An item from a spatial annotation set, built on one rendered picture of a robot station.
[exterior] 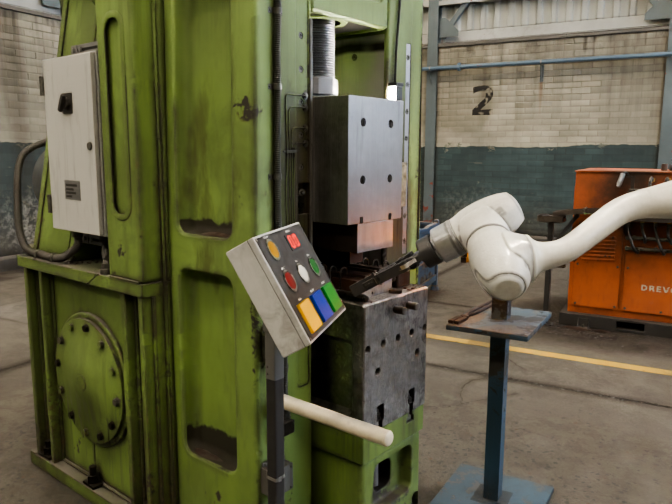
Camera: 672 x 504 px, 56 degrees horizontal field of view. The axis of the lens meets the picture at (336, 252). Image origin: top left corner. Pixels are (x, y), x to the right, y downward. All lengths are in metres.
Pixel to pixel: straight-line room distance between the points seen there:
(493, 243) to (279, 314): 0.51
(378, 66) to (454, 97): 7.53
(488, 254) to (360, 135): 0.80
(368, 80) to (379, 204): 0.54
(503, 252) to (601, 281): 4.12
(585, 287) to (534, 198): 4.26
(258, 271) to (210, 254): 0.61
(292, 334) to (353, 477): 0.89
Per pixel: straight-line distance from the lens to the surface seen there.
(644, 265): 5.39
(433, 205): 10.13
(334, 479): 2.32
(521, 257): 1.34
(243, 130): 1.91
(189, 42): 2.21
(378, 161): 2.09
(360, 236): 2.03
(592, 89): 9.48
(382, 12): 2.38
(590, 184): 5.38
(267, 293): 1.46
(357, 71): 2.47
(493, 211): 1.45
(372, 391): 2.12
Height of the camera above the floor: 1.40
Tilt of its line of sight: 9 degrees down
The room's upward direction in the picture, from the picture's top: straight up
